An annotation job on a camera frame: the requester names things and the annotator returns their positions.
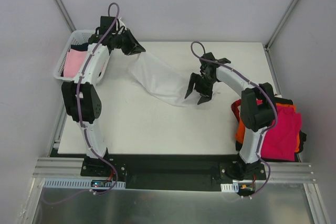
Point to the white t shirt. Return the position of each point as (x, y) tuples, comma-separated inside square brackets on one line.
[(161, 73)]

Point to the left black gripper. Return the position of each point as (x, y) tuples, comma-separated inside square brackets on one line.
[(127, 42)]

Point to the white cable duct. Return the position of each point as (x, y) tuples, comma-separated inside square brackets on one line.
[(77, 183), (230, 188)]

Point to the left white cable duct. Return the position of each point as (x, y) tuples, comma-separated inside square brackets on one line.
[(77, 183)]

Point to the navy t shirt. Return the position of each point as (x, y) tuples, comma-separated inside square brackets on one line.
[(81, 47)]

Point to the left aluminium frame post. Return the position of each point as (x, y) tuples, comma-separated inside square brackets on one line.
[(68, 21)]

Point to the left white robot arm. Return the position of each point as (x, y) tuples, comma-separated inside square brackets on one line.
[(81, 100)]

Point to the magenta t shirt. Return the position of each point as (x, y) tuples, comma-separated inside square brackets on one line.
[(283, 134)]

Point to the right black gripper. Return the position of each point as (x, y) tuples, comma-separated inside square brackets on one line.
[(202, 84)]

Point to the right aluminium frame post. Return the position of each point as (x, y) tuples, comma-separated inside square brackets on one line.
[(286, 15)]

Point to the aluminium rail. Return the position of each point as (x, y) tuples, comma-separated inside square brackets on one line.
[(60, 167)]

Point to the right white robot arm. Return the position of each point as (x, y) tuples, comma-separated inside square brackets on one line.
[(257, 109)]

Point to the red t shirt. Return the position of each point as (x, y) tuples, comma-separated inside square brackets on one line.
[(235, 109)]

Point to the black t shirt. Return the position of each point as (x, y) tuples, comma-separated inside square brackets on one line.
[(303, 137)]

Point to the aluminium frame post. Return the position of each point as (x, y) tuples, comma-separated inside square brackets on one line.
[(68, 21), (286, 15)]

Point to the white plastic laundry basket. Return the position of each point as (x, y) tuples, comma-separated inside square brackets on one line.
[(63, 61)]

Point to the pink t shirt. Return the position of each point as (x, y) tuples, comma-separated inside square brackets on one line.
[(74, 60)]

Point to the right white cable duct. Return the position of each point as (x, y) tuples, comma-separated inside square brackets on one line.
[(230, 188)]

